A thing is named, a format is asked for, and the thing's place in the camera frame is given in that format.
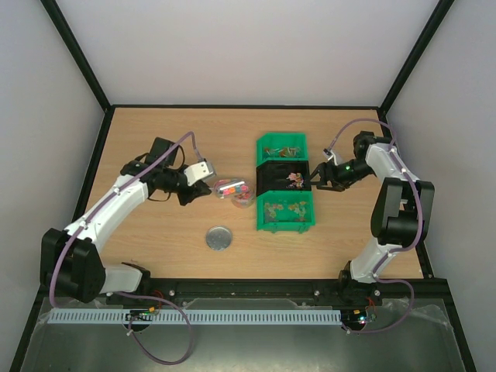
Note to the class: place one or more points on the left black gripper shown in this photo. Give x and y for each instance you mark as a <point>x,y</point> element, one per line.
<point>196,191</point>

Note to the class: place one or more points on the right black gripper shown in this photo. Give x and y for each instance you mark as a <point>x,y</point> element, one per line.
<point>328,176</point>

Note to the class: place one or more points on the silver metal scoop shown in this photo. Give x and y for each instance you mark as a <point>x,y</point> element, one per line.
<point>230,188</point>

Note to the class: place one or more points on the silver metal jar lid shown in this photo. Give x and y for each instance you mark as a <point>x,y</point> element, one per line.
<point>219,238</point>

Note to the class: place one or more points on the black candy bin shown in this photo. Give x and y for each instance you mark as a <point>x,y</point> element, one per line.
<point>278,175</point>

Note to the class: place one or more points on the green candy bin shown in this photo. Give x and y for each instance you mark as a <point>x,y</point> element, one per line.
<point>281,146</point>
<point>285,211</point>

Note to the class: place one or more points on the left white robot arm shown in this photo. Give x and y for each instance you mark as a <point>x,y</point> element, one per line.
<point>71,258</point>

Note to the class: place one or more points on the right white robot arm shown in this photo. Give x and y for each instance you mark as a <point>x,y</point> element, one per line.
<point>399,220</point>

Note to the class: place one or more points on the clear glass jar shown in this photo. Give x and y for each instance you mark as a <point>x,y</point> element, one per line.
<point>245,199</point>

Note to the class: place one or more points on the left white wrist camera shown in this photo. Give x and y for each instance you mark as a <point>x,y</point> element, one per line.
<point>200,171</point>

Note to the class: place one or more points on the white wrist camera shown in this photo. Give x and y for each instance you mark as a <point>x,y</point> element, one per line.
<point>332,156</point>
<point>200,171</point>

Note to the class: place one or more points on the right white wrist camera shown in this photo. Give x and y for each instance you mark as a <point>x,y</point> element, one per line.
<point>332,156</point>

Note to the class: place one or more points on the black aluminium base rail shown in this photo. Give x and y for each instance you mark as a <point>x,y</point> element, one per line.
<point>312,292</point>

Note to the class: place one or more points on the light blue cable duct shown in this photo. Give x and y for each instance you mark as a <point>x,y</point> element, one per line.
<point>196,317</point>

